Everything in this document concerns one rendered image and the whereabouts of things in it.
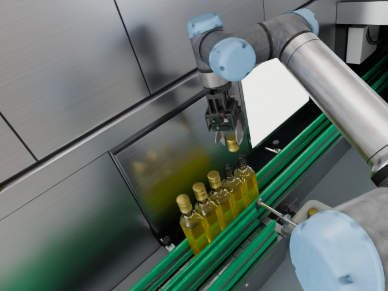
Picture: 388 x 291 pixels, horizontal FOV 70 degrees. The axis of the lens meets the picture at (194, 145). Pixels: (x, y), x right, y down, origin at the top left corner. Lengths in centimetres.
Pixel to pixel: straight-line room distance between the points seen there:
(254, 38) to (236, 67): 7
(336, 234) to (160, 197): 62
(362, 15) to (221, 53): 101
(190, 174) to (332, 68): 57
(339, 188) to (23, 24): 119
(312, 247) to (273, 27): 39
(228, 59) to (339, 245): 33
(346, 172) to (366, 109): 92
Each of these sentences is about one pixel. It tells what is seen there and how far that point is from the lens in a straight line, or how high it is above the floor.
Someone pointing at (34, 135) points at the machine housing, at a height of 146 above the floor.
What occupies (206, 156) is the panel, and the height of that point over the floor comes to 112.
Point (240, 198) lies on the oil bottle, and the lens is 91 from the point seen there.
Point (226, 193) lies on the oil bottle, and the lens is 85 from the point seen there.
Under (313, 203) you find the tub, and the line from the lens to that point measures 113.
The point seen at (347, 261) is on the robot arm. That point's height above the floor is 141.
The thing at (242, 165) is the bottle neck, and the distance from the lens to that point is 87.
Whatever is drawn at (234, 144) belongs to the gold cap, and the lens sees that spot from 81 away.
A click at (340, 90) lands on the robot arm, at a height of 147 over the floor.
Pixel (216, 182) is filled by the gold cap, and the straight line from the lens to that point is 80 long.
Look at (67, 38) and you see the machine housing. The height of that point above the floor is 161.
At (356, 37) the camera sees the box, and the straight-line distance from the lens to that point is 163.
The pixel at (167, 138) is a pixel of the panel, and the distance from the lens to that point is 81.
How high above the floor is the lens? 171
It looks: 36 degrees down
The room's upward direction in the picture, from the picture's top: 18 degrees counter-clockwise
